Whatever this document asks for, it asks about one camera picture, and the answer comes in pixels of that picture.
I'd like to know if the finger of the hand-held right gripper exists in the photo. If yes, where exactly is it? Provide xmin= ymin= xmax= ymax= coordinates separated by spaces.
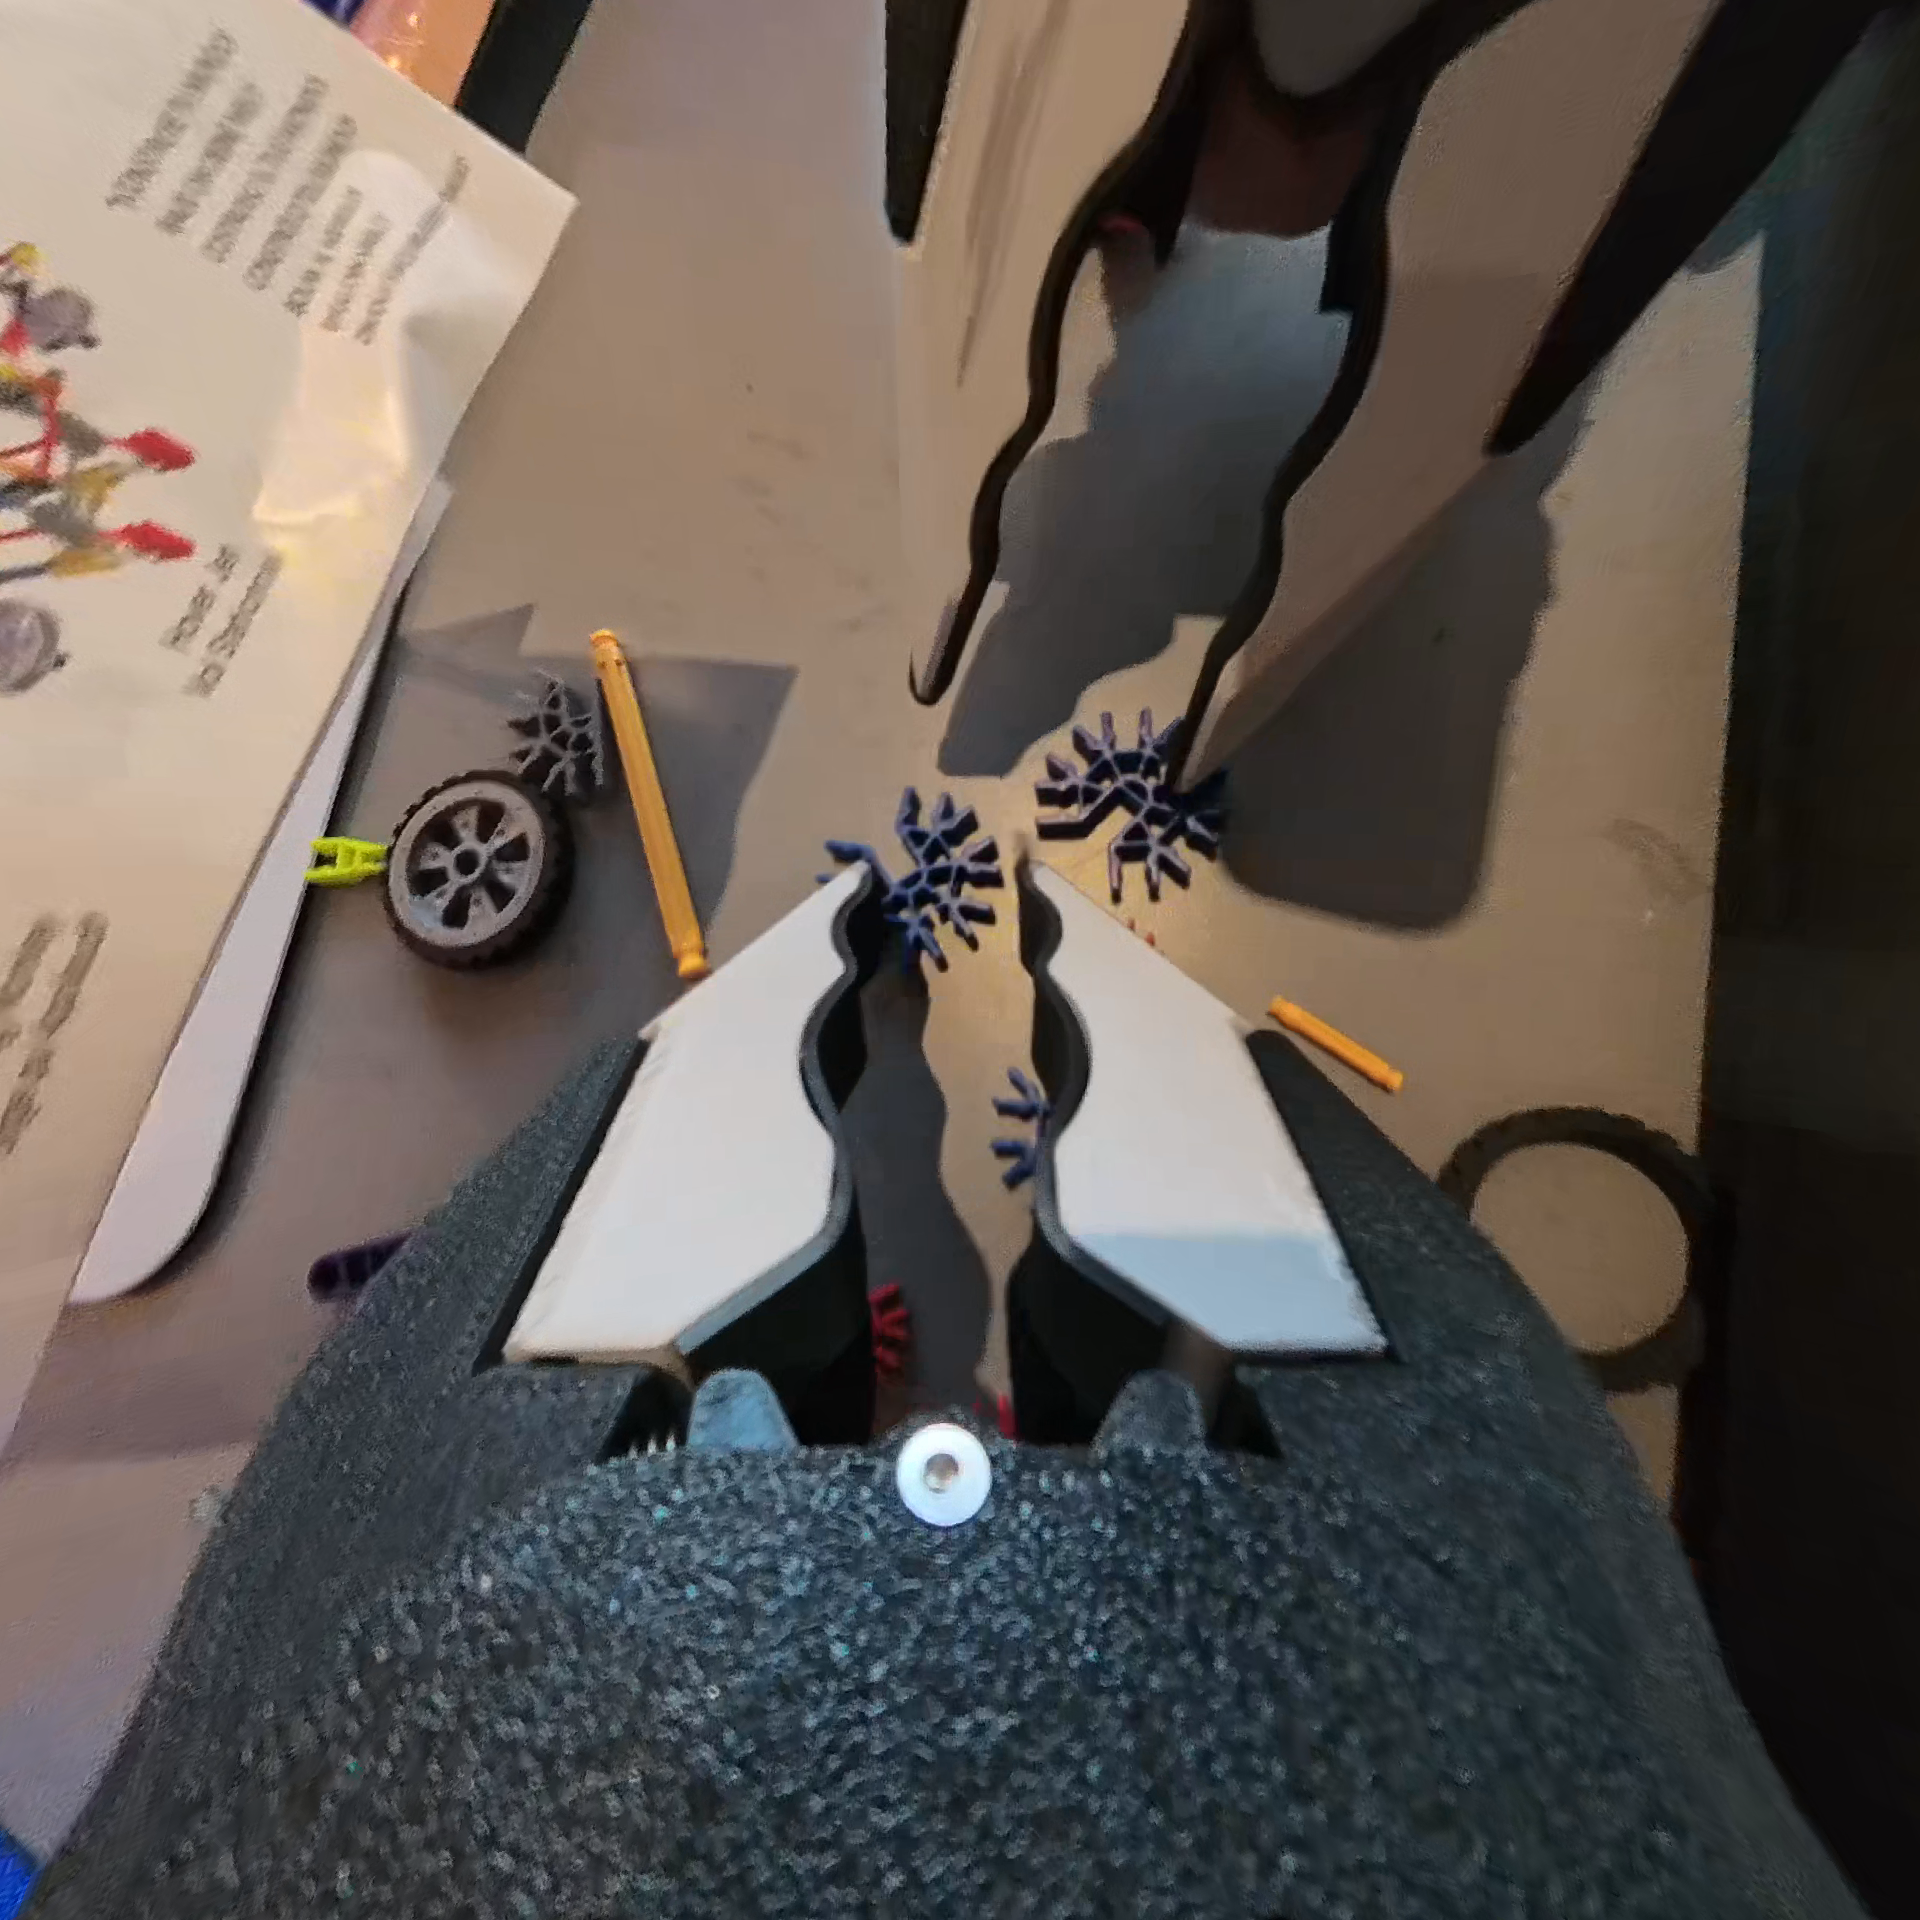
xmin=1175 ymin=0 xmax=1731 ymax=791
xmin=893 ymin=0 xmax=1195 ymax=710

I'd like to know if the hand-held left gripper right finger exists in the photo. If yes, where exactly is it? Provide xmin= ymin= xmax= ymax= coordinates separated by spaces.
xmin=1017 ymin=860 xmax=1392 ymax=1445

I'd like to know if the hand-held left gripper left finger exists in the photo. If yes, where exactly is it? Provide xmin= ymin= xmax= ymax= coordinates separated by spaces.
xmin=502 ymin=864 xmax=882 ymax=1368

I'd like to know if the short yellow rod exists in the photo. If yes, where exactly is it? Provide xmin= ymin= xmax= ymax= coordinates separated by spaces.
xmin=1267 ymin=994 xmax=1410 ymax=1096

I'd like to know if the long yellow rod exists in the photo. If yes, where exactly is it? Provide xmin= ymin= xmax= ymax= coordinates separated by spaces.
xmin=590 ymin=630 xmax=712 ymax=979

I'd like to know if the black wheel with grey hub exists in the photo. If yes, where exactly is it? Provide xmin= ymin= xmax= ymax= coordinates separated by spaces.
xmin=381 ymin=768 xmax=575 ymax=970

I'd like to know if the grey fan connector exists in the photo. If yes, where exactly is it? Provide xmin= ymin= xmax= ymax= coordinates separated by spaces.
xmin=508 ymin=678 xmax=610 ymax=800

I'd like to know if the toy instruction booklet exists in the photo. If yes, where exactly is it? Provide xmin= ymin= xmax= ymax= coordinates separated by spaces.
xmin=67 ymin=477 xmax=456 ymax=1307

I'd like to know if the orange toy set box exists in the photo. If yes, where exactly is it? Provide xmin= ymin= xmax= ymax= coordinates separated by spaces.
xmin=300 ymin=0 xmax=603 ymax=151

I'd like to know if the toy model picture sheet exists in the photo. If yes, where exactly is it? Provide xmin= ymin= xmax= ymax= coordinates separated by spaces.
xmin=0 ymin=0 xmax=580 ymax=1449

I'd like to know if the black rubber tire ring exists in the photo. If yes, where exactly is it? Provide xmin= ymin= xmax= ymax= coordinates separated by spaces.
xmin=1431 ymin=1107 xmax=1717 ymax=1399

